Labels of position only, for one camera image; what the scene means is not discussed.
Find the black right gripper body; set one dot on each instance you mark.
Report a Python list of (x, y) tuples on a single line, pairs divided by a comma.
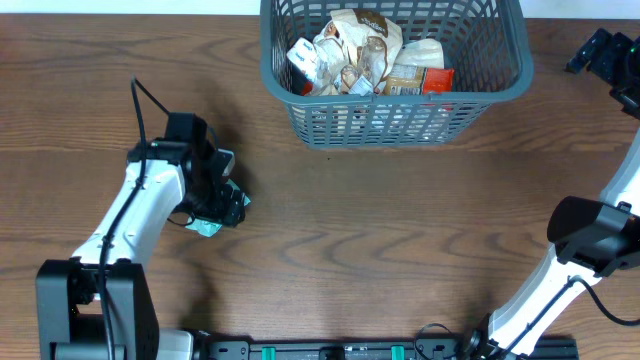
[(593, 55)]

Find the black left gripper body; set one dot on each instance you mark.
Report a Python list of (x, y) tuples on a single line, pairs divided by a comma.
[(212, 198)]

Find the teal wet wipe packet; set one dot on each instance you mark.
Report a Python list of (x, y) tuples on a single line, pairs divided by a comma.
[(209, 229)]

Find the grey plastic mesh basket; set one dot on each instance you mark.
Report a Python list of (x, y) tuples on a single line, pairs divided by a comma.
[(484, 42)]

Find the blue tissue packet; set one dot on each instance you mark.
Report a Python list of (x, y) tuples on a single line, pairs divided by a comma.
[(305, 64)]

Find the kraft paper snack bag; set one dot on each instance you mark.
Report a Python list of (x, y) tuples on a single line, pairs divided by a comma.
[(427, 53), (356, 49)]

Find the orange and tan cracker packet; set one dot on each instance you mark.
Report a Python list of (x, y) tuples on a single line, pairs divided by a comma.
[(414, 80)]

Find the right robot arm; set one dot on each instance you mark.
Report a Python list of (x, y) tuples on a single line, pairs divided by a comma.
[(588, 239)]

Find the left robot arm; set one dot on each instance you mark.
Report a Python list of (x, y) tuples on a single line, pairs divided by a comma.
[(97, 303)]

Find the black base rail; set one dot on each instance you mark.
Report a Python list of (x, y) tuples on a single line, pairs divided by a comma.
[(440, 345)]

